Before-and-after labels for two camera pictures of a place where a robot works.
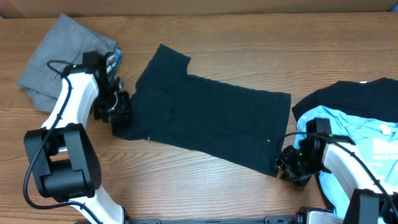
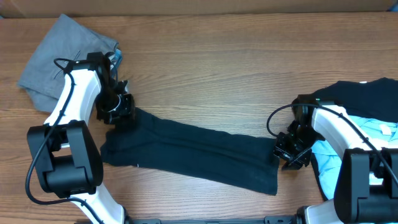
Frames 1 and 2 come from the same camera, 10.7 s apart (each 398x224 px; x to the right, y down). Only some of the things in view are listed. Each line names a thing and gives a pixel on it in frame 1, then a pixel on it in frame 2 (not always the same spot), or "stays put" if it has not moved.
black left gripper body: x=110 y=106 stays put
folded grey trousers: x=64 y=47 stays put
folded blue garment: x=113 y=64 stays put
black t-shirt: x=167 y=106 to x=242 y=162
